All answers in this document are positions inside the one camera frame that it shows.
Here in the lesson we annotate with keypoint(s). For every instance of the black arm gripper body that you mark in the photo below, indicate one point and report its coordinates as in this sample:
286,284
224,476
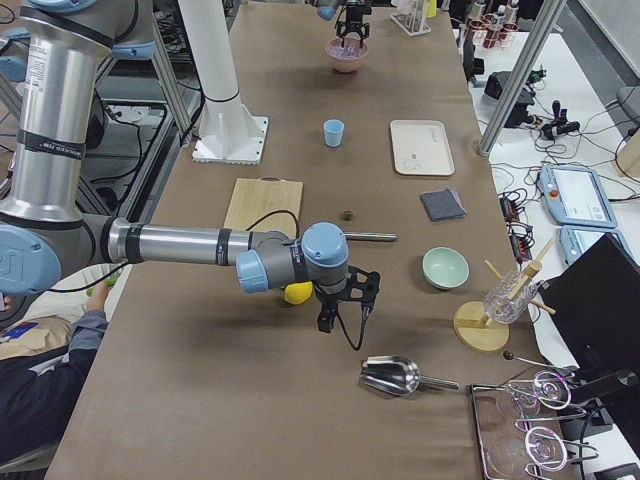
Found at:
326,302

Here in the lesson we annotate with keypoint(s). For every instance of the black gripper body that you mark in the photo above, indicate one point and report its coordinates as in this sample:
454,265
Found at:
353,11

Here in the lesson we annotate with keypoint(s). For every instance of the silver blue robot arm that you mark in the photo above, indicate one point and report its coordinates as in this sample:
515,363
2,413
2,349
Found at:
328,9
45,237

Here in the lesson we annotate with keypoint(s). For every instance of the pink bowl of ice cubes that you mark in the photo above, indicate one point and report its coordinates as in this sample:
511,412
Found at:
346,56

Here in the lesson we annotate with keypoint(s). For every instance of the metal ice scoop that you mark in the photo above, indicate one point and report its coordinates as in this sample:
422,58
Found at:
399,376

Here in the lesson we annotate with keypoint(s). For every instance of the light blue plastic cup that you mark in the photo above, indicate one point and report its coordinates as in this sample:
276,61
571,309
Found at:
333,132

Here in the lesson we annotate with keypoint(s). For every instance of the wooden cup tree stand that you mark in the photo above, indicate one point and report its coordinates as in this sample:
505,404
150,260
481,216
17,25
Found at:
484,325

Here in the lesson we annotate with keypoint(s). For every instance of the steel muddler black tip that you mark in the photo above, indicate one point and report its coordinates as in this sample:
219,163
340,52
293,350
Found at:
370,236

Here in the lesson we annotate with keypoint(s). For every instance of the mint green bowl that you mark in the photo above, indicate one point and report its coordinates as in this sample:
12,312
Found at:
445,268

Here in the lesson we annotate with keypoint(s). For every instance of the grey folded cloth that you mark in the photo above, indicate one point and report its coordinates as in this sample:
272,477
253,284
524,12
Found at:
442,205

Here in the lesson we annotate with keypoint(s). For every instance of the bamboo cutting board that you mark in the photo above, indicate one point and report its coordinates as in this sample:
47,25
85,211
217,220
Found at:
254,201

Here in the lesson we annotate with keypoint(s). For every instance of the cream rabbit serving tray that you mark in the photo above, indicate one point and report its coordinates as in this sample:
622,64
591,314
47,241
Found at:
421,148

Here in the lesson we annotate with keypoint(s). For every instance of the clear glass on stand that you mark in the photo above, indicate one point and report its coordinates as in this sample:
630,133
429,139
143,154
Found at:
505,302

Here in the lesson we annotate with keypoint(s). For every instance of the blue teach pendant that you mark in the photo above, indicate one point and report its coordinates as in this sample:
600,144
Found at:
576,240
575,196

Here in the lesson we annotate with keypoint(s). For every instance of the green lime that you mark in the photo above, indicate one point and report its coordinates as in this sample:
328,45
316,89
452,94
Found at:
110,281

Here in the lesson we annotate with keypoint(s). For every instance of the white wire cup rack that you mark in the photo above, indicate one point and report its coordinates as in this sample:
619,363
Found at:
411,16

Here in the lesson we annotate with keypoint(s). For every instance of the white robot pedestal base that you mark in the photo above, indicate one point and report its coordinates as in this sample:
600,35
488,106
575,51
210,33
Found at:
228,132

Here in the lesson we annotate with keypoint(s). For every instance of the aluminium frame post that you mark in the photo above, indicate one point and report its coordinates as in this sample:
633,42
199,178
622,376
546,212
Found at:
529,53

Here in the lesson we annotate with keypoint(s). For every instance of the black wire glass rack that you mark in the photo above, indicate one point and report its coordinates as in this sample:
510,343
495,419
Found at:
517,426

